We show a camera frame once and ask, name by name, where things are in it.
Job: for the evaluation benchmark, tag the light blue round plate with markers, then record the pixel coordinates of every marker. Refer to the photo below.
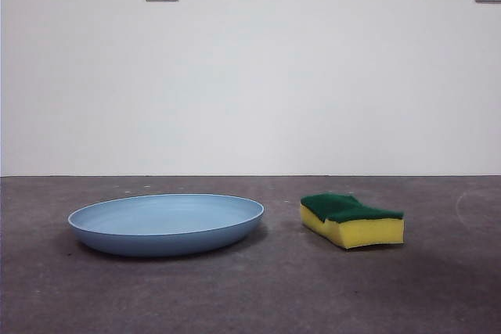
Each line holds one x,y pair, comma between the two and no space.
164,224

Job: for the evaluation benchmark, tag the yellow sponge with green scourer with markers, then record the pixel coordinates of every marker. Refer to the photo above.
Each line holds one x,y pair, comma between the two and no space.
364,232

